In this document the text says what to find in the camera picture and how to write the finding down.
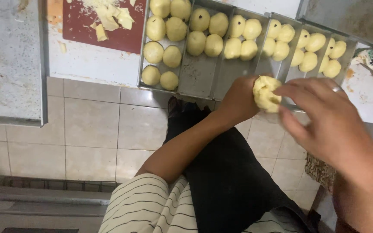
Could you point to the grey metal tray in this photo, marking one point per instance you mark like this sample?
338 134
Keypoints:
351 19

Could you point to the pale yellow dough piece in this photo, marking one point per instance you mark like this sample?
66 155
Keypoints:
265 95

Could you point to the person's left hand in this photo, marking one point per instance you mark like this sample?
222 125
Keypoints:
238 98

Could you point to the striped white shirt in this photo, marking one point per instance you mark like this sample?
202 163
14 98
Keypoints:
141 210

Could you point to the dark red cutting board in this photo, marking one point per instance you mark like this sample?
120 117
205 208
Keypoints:
125 35

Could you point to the rows of yellow dough balls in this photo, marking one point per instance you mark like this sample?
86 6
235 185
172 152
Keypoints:
206 32

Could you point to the metal compartment baking tray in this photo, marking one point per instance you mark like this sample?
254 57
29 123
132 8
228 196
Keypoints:
199 74

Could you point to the black apron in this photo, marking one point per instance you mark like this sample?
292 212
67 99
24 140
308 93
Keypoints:
228 181

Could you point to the person's right hand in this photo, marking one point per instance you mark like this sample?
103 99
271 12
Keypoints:
335 129

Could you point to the pile of cheese pieces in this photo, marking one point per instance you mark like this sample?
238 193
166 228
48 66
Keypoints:
110 17

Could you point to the small cheese crumb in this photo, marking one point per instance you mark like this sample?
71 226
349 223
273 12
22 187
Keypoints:
62 48

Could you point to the grey metal rack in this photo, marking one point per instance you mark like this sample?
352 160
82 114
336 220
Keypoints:
44 200

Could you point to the woven brown stool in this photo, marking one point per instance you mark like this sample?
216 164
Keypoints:
319 171

